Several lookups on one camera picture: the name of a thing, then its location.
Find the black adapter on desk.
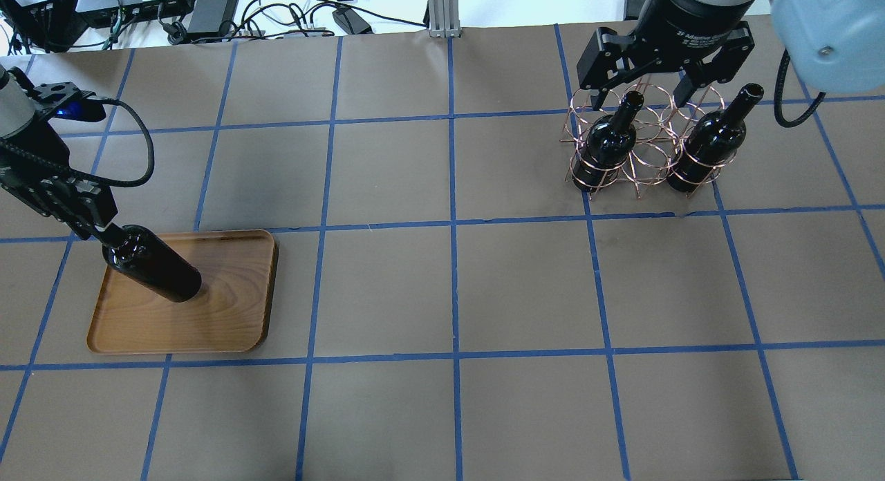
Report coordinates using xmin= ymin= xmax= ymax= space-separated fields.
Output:
xmin=332 ymin=8 xmax=373 ymax=36

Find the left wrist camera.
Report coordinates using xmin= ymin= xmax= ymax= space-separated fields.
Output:
xmin=26 ymin=82 xmax=107 ymax=123

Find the aluminium frame post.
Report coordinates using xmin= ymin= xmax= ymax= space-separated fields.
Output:
xmin=427 ymin=0 xmax=463 ymax=38

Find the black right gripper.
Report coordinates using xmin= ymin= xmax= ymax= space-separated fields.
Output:
xmin=576 ymin=0 xmax=755 ymax=109

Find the brown paper table mat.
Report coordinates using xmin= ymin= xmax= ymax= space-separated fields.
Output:
xmin=2 ymin=23 xmax=883 ymax=480

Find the dark wine bottle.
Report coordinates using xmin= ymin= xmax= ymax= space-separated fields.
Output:
xmin=571 ymin=91 xmax=644 ymax=194
xmin=97 ymin=224 xmax=202 ymax=303
xmin=667 ymin=82 xmax=764 ymax=194

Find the wooden tray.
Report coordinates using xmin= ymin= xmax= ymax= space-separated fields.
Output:
xmin=86 ymin=229 xmax=278 ymax=355

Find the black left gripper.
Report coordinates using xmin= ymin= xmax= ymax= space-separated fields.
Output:
xmin=1 ymin=122 xmax=119 ymax=241

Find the copper wire bottle basket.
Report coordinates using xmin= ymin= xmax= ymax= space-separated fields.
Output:
xmin=560 ymin=77 xmax=727 ymax=198

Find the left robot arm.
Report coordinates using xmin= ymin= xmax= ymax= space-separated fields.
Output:
xmin=1 ymin=68 xmax=117 ymax=241

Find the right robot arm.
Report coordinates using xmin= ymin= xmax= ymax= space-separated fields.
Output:
xmin=577 ymin=0 xmax=884 ymax=109

